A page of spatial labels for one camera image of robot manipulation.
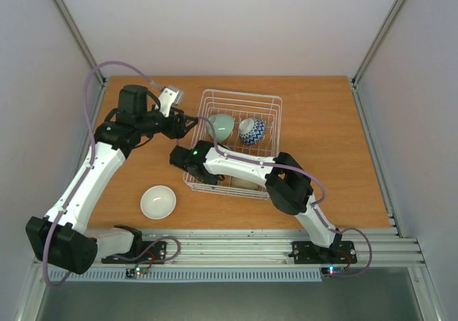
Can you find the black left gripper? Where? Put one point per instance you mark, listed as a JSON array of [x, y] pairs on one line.
[[177, 129]]

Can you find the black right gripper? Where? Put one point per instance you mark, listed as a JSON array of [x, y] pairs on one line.
[[200, 173]]

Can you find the celadon green ceramic bowl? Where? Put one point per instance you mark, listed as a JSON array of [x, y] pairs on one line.
[[223, 125]]

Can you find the white bowl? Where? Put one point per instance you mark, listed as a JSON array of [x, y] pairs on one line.
[[158, 202], [243, 184]]

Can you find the red patterned bowl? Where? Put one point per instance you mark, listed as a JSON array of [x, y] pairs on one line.
[[252, 130]]

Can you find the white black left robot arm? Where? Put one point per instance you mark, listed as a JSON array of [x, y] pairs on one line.
[[58, 238]]

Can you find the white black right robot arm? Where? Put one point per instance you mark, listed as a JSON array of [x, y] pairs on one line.
[[288, 187]]

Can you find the left green circuit board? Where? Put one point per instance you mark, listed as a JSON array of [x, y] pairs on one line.
[[137, 272]]

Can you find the green circuit board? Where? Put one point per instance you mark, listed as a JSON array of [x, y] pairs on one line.
[[333, 270], [137, 272]]

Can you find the right green circuit board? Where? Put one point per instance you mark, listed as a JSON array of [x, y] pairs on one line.
[[333, 270]]

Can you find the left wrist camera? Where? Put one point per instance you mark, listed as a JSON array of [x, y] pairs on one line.
[[169, 96]]

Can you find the white wire dish rack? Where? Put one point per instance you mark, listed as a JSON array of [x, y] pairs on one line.
[[241, 106]]

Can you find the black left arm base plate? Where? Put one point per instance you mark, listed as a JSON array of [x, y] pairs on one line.
[[155, 252]]

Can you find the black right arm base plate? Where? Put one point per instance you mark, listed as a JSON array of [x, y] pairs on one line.
[[306, 252]]

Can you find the aluminium frame post left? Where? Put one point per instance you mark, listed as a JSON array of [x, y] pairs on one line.
[[75, 32]]

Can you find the aluminium frame post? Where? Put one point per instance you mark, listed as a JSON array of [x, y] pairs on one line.
[[75, 32], [382, 33]]

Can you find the grey slotted cable duct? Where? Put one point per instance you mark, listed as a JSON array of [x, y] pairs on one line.
[[195, 275]]

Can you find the aluminium rail base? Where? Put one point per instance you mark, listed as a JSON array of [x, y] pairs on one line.
[[271, 247]]

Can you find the aluminium frame post right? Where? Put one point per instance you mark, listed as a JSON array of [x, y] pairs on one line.
[[382, 33]]

